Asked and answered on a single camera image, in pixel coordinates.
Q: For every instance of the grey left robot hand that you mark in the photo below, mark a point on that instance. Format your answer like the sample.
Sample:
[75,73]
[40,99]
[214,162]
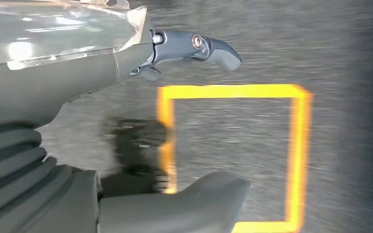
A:
[61,80]

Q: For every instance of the black left robot foot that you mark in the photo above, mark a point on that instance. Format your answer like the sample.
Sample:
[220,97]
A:
[135,141]

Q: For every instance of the yellow floor tape square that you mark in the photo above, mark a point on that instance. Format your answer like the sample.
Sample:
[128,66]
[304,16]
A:
[231,91]

